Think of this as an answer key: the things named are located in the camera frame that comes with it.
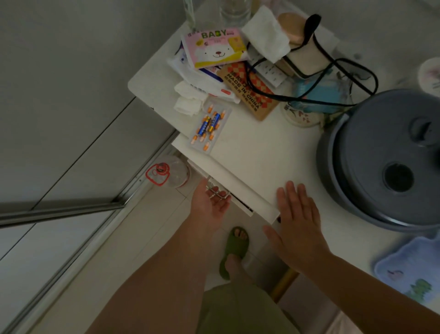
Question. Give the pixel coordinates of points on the person's left hand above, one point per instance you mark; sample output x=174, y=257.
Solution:
x=206, y=215

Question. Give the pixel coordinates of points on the person's right hand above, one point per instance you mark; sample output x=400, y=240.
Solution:
x=300, y=237

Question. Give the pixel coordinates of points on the person's left thumb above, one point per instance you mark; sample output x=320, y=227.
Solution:
x=202, y=185

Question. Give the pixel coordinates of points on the person's right thumb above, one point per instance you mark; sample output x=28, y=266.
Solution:
x=272, y=234

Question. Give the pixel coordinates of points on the person's right little finger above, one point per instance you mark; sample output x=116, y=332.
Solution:
x=314, y=211

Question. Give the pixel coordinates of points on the person's right middle finger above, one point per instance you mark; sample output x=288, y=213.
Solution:
x=294, y=199

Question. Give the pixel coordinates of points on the person's right forearm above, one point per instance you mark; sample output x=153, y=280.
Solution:
x=371, y=296

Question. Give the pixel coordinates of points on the person's left forearm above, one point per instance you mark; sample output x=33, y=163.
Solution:
x=161, y=282

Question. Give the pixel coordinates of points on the white drawer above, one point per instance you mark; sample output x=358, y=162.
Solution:
x=227, y=172

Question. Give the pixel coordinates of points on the green slipper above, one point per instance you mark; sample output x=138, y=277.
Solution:
x=235, y=246

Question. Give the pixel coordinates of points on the person's foot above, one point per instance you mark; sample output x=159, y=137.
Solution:
x=237, y=265

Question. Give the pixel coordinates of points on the orange capsule blister pack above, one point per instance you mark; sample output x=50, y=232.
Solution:
x=210, y=139

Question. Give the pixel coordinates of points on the yellow wooden table leg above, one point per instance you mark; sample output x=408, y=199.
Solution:
x=283, y=285

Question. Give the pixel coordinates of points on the blue and yellow battery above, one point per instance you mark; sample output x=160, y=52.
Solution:
x=204, y=126
x=214, y=122

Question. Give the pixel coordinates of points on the green shorts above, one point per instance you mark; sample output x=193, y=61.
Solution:
x=240, y=309

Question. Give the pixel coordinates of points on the grey electric cooker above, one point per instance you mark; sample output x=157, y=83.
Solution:
x=381, y=161

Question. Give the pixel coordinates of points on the crumpled white tissue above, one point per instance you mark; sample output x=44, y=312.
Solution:
x=188, y=99

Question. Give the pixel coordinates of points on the orange checkered card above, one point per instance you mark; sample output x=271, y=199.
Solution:
x=256, y=99

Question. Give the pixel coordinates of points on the white plastic package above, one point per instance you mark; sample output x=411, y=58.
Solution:
x=201, y=81

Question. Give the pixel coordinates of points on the light blue packet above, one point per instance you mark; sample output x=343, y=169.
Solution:
x=323, y=94

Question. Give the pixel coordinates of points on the blue dinosaur print tray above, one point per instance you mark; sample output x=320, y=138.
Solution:
x=412, y=271

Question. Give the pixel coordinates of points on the white printed paper strip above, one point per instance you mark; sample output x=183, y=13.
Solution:
x=270, y=74

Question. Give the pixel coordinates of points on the pink bear wipes pack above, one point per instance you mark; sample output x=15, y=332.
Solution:
x=215, y=48

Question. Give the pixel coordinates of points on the white paper napkin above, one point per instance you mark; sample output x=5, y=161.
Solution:
x=266, y=34

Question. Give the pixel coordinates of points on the beige round pad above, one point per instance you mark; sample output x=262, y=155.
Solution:
x=291, y=27

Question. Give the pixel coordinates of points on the clear glass bottle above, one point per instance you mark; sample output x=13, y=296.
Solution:
x=189, y=13

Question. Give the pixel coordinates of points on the clear drinking glass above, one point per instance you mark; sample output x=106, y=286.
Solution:
x=235, y=12

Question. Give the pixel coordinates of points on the round white floral container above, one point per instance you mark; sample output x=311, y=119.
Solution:
x=430, y=77

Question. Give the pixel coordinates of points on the metal sliding door rail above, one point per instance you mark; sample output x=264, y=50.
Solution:
x=62, y=210

